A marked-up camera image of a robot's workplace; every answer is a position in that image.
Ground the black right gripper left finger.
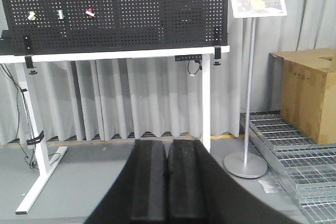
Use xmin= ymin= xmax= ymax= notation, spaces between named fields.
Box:
xmin=131 ymin=140 xmax=167 ymax=221

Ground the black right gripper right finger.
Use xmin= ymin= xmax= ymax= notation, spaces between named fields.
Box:
xmin=168 ymin=140 xmax=205 ymax=220

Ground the grey curtain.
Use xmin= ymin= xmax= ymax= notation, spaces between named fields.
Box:
xmin=1 ymin=0 xmax=335 ymax=141

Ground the black table control panel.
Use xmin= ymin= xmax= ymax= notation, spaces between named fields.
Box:
xmin=174 ymin=54 xmax=202 ymax=61

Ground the metal floor grating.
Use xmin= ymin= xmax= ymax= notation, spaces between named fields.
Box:
xmin=249 ymin=111 xmax=335 ymax=223

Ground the brown cardboard box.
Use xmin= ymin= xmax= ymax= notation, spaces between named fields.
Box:
xmin=270 ymin=48 xmax=335 ymax=144

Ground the right black clamp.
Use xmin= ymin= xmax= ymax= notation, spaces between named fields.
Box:
xmin=213 ymin=26 xmax=221 ymax=66

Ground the black clamp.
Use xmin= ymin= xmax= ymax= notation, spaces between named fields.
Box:
xmin=213 ymin=26 xmax=221 ymax=66
xmin=23 ymin=35 xmax=38 ymax=75

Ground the left black clamp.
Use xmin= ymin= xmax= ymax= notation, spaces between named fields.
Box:
xmin=23 ymin=35 xmax=38 ymax=75

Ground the silver sign stand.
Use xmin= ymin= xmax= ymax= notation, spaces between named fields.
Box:
xmin=223 ymin=0 xmax=287 ymax=179

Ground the black perforated pegboard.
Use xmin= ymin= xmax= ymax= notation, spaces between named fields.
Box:
xmin=1 ymin=0 xmax=228 ymax=56

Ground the black cable on leg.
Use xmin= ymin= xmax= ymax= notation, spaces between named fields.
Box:
xmin=0 ymin=63 xmax=61 ymax=169

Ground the white table frame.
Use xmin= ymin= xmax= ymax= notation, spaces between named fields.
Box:
xmin=1 ymin=46 xmax=230 ymax=215

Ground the red knob switch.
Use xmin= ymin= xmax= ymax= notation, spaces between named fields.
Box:
xmin=86 ymin=8 xmax=95 ymax=18

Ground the green knob switch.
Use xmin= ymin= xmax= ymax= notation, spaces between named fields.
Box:
xmin=57 ymin=9 xmax=65 ymax=19

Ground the yellow knob switch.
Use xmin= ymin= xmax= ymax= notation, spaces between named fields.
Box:
xmin=27 ymin=11 xmax=36 ymax=20

